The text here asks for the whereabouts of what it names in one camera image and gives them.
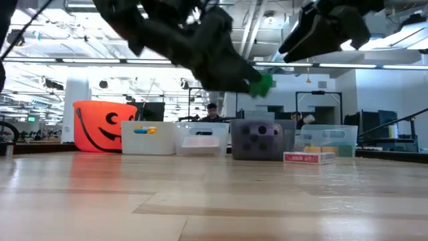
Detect clear plastic bin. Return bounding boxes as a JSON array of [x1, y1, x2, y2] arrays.
[[175, 121, 231, 158], [294, 125, 358, 159]]

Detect dark green toy brick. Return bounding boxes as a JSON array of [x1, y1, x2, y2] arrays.
[[249, 73, 274, 99]]

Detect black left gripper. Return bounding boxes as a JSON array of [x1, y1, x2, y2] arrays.
[[190, 5, 265, 95]]

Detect purple foam die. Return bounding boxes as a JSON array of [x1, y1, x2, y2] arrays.
[[238, 121, 286, 152]]

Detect orange pumpkin bucket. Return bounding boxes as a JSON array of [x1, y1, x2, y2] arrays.
[[72, 99, 138, 155]]

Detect black left table frame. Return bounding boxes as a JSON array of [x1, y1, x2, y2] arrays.
[[0, 142, 80, 157]]

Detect white plastic bin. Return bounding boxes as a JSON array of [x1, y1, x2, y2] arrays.
[[120, 120, 178, 156]]

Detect ceiling light strip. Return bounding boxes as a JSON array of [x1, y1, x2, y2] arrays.
[[3, 56, 428, 71]]

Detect black table frame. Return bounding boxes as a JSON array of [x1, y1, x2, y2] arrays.
[[352, 149, 428, 165], [0, 142, 80, 157]]

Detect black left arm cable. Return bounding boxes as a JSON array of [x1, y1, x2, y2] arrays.
[[0, 0, 54, 63]]

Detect dark smoky plastic bin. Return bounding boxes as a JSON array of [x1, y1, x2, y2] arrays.
[[230, 118, 297, 162]]

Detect black right table frame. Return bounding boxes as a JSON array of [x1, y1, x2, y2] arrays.
[[352, 149, 428, 165]]

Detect white cylinder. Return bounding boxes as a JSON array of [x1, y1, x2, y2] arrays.
[[62, 74, 92, 144]]

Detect black monitor screen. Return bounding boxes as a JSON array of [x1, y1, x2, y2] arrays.
[[128, 102, 166, 123]]

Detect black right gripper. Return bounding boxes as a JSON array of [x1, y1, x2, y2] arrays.
[[278, 0, 386, 64]]

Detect hanging round ceiling device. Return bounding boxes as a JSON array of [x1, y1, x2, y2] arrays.
[[5, 29, 26, 47]]

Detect black diagonal strut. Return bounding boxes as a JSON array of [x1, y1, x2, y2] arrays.
[[356, 106, 428, 137]]

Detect person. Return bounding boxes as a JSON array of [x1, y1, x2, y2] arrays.
[[199, 102, 226, 123], [290, 111, 316, 131]]

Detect card deck red circle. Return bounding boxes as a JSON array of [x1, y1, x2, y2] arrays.
[[283, 151, 336, 166]]

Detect desk with monitors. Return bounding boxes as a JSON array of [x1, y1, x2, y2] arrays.
[[343, 109, 421, 153]]

